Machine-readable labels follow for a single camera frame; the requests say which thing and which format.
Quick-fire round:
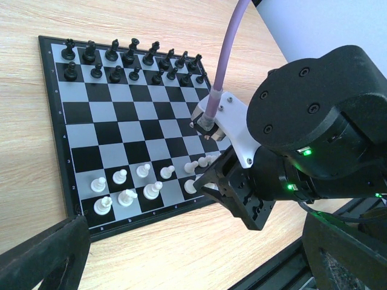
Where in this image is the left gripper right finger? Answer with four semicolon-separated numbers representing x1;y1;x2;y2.
302;213;386;289

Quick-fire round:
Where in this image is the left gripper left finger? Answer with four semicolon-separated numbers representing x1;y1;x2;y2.
1;215;91;289

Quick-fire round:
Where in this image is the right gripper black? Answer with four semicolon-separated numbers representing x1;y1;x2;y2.
196;146;286;231

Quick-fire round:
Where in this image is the white pawn off board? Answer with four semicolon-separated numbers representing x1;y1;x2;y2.
198;155;212;168

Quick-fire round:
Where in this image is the white pawn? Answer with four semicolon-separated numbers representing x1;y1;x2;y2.
184;161;199;173
160;166;175;179
90;177;106;193

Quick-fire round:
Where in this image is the white knight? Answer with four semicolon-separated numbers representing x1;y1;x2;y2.
118;189;138;207

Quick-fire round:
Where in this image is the white bishop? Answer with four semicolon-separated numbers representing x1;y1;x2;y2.
143;181;163;200

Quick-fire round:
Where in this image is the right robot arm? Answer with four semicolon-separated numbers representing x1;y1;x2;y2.
193;45;386;230

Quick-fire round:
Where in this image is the white piece off board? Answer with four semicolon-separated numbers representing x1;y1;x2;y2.
94;196;112;215
184;178;197;195
112;169;127;185

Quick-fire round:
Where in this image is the black rook right corner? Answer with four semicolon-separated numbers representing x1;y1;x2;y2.
187;54;202;71

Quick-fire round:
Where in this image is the black rook corner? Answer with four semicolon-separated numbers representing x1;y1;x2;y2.
61;39;76;60
187;54;202;71

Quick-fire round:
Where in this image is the black and white chessboard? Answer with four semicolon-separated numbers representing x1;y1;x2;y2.
39;36;230;241

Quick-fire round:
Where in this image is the black king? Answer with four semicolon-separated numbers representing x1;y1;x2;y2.
142;41;160;66

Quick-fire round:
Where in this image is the black queen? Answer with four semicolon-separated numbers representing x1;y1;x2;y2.
122;38;140;65

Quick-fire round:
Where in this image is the black rook left corner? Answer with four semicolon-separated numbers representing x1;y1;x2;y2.
61;39;76;60

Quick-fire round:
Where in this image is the black aluminium frame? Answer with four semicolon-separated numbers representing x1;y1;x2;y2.
232;196;386;289

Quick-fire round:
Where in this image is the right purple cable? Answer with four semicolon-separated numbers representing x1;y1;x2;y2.
199;0;253;127

